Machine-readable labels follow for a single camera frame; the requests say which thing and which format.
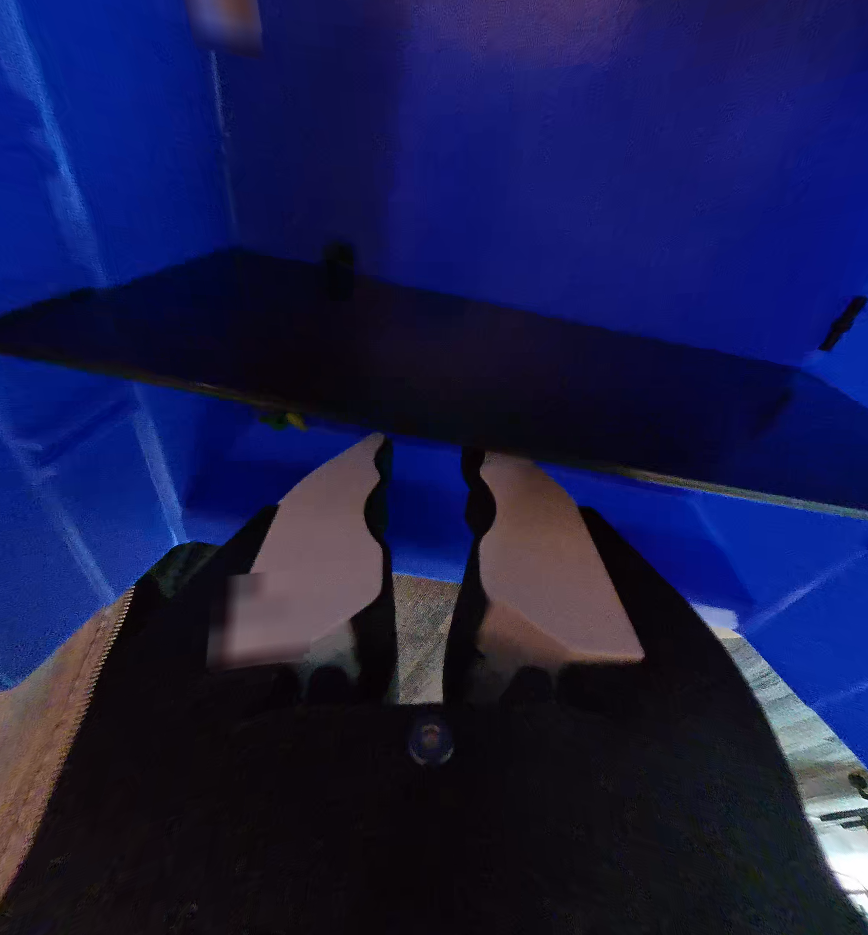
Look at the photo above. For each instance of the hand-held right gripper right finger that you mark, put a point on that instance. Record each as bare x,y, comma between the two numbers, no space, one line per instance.
543,555

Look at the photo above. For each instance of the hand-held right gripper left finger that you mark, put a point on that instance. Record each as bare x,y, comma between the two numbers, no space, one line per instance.
324,526

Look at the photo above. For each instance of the black board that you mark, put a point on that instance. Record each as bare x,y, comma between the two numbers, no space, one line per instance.
419,350

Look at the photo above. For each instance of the blue plastic crate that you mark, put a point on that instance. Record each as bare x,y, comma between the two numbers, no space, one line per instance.
587,182

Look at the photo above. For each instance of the small yellow-green tag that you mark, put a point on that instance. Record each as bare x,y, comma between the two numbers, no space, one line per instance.
286,420

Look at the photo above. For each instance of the small black clip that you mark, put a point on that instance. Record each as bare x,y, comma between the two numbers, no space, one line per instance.
842,323

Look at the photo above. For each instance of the brown cloth with zipper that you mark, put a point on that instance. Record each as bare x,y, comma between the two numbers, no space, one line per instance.
17,760

